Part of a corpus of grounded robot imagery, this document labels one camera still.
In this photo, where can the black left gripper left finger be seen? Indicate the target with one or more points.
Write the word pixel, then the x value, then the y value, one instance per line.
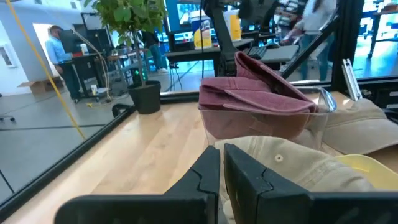
pixel 186 205

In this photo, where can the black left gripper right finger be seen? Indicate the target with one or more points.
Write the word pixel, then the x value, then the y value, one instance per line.
pixel 264 199

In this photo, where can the beige towel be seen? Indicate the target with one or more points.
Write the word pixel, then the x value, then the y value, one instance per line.
pixel 298 165

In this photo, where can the maroon towel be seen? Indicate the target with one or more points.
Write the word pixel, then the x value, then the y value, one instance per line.
pixel 236 93

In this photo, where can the yellow translucent plastic bin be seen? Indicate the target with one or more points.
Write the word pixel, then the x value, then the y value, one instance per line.
pixel 373 174

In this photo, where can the beige baseball cap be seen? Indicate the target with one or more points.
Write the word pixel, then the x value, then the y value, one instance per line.
pixel 357 127

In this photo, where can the maroon baseball cap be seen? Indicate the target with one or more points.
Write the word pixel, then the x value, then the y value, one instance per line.
pixel 264 74

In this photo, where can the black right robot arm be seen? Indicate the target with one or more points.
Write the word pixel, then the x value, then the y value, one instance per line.
pixel 224 37

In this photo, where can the clear plastic bin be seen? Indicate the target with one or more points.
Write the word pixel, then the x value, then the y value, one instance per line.
pixel 255 127

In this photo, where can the black plant pot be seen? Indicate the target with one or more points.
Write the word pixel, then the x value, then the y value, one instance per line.
pixel 144 98

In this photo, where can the grey laptop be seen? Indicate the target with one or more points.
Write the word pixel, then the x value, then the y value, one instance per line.
pixel 280 53

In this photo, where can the black keyboard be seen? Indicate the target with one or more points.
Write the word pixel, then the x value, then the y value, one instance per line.
pixel 256 52

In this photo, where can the black desk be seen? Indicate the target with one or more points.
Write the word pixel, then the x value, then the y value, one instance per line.
pixel 192 54

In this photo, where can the person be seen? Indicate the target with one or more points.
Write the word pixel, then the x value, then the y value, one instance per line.
pixel 317 18
pixel 59 53
pixel 154 46

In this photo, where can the black equipment cart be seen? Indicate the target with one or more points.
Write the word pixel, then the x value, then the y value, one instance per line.
pixel 84 65

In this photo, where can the yellow white wipes canister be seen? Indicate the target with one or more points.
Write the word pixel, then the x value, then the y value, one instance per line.
pixel 201 31
pixel 234 26

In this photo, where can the brown cardboard box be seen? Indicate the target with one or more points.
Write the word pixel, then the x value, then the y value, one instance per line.
pixel 40 85

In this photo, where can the green leafy plant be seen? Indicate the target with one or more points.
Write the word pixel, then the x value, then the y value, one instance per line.
pixel 130 15

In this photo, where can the black aluminium table frame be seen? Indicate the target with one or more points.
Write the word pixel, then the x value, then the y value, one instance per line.
pixel 62 159

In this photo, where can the silver aluminium bracket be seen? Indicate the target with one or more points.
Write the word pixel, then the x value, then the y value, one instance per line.
pixel 351 77

